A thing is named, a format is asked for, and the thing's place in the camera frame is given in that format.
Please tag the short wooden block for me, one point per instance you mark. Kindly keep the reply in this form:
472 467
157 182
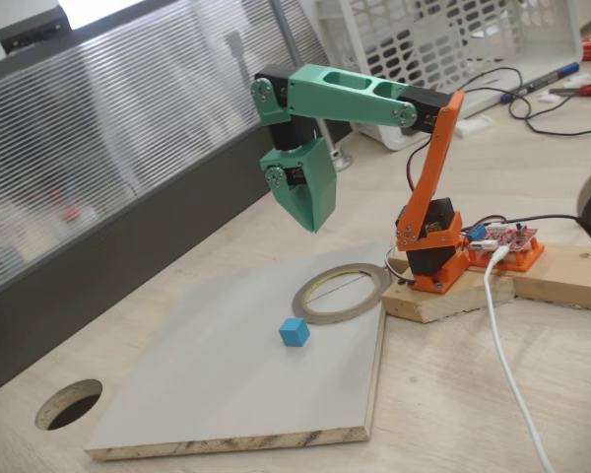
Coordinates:
438 300

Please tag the blue cube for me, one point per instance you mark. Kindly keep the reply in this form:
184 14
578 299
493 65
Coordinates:
294 334

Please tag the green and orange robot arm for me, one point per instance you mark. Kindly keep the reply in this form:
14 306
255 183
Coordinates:
345 103

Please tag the white chipboard panel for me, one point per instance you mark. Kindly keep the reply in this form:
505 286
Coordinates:
226 369

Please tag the black box device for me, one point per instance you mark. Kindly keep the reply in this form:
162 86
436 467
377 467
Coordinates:
29 29

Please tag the blue capped marker pen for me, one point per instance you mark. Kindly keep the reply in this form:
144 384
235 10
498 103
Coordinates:
542 83

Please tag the white plastic basket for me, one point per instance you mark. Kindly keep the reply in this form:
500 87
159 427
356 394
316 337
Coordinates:
546 34

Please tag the red circuit board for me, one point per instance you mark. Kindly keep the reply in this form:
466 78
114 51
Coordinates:
507 239

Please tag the metal pole with foot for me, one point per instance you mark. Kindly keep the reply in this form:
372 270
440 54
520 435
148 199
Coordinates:
342 160

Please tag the small white plastic piece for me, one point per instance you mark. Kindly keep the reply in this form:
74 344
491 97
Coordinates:
550 97
576 82

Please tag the orange circuit board mount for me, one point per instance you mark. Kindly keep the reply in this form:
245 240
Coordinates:
527 258

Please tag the translucent partition screen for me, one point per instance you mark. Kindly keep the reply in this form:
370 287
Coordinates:
128 123

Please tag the white plastic part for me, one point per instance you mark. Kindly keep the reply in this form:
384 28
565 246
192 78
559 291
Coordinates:
473 125

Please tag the green gripper with servo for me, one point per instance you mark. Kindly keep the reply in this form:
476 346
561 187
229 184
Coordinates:
311 173

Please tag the long wooden plank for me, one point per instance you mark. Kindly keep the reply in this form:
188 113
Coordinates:
566 276

